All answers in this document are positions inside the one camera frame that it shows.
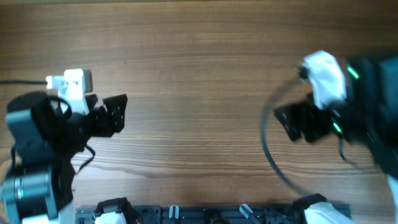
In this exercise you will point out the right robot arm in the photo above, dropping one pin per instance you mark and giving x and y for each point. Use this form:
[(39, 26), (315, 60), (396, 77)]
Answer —
[(357, 103)]

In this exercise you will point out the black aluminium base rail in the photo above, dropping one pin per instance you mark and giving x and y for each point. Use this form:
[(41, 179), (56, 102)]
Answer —
[(154, 214)]

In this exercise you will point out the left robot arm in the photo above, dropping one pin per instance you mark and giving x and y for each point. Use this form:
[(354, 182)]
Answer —
[(47, 135)]

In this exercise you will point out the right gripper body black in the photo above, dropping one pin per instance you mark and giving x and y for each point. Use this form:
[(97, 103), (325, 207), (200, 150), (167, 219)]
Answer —
[(306, 123)]

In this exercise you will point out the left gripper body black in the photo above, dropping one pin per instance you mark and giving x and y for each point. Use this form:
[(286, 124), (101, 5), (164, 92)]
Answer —
[(97, 122)]

